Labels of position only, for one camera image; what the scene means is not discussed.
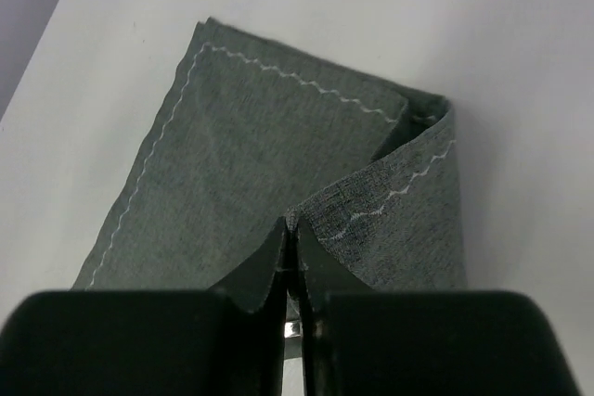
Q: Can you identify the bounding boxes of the pink handled fork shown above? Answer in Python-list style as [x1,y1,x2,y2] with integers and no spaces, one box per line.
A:
[284,319,302,339]

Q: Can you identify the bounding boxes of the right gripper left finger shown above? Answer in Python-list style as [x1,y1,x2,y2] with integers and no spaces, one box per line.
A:
[1,220,289,395]

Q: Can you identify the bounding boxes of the grey cloth napkin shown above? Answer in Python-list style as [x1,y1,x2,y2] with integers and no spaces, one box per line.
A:
[74,19,466,290]

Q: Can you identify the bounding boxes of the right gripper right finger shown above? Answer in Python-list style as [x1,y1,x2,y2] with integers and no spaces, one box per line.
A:
[294,220,579,395]

